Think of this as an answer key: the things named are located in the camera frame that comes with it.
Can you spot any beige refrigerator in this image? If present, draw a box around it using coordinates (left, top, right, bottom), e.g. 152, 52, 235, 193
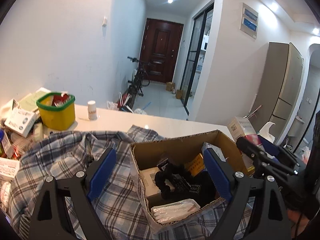
249, 42, 304, 139

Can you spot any white medicine box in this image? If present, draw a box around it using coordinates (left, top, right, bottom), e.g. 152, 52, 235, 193
4, 108, 36, 138

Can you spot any red white cigarette pack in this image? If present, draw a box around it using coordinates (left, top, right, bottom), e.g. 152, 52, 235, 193
227, 117, 264, 175

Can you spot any plaid shirt cloth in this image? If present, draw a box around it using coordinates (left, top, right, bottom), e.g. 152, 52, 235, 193
8, 126, 227, 239

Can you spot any small cardboard boxes floor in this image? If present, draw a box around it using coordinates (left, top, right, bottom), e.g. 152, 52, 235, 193
165, 82, 185, 99

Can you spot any yellow green container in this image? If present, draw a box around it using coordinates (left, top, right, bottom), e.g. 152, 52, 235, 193
36, 92, 75, 131

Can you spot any white plastic bag pack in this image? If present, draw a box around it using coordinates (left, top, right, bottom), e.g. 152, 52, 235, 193
151, 199, 200, 224

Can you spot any black bicycle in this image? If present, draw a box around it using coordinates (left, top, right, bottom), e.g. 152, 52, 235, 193
119, 56, 154, 111

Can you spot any right hand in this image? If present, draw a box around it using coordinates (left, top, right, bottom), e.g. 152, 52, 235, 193
287, 209, 319, 239

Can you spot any pretzel print cardboard box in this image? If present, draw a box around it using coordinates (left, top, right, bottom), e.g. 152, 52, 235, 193
130, 130, 250, 234

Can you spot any white tissue pack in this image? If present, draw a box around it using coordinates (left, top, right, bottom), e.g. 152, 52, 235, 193
258, 121, 275, 143

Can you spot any small white bottle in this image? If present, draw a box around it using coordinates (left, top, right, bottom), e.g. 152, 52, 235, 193
87, 100, 97, 120

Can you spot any wall electrical panel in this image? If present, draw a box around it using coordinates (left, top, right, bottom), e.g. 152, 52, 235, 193
240, 3, 259, 39

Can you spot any dark red entrance door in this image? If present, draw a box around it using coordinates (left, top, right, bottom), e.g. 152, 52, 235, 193
139, 18, 183, 83

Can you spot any black framed glass door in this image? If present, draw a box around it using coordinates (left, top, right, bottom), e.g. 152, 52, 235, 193
180, 4, 214, 114

